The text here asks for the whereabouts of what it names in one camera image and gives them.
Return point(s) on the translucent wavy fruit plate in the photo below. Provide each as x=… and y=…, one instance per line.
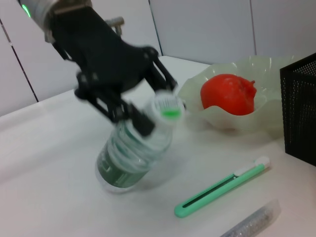
x=266, y=74

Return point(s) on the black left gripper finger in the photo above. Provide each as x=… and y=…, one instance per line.
x=140, y=121
x=163, y=79

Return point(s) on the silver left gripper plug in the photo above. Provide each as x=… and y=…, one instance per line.
x=116, y=23

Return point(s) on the black mesh pen holder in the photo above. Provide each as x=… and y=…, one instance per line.
x=301, y=111

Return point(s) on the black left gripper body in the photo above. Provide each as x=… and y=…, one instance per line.
x=98, y=54

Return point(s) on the clear green-label water bottle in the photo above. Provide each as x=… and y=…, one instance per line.
x=128, y=168

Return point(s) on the grey pen tube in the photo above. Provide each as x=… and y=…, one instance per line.
x=256, y=219

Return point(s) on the red-orange toy orange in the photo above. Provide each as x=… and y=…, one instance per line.
x=224, y=96

